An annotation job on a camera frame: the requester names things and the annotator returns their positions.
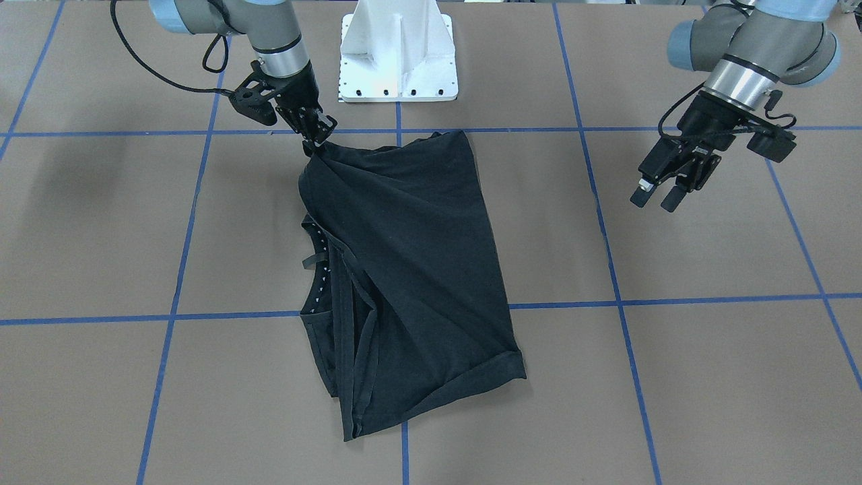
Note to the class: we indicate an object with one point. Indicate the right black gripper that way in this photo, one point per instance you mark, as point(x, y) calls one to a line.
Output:
point(297, 94)

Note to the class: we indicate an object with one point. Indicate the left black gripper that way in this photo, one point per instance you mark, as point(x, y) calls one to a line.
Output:
point(704, 126)

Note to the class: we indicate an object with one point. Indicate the black graphic t-shirt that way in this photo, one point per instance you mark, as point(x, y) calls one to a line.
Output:
point(407, 311)

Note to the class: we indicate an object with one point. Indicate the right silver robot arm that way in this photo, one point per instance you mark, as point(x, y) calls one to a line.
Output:
point(271, 27)

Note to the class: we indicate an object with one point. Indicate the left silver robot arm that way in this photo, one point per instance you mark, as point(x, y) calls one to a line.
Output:
point(748, 49)

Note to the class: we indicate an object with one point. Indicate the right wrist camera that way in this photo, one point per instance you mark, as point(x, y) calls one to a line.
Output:
point(252, 98)

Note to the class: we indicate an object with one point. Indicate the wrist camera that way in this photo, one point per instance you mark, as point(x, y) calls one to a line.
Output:
point(252, 98)
point(772, 142)

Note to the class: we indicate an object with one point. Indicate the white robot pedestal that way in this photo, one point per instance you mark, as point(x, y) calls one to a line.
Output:
point(397, 51)

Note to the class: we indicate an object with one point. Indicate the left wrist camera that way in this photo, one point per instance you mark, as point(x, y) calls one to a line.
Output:
point(772, 142)

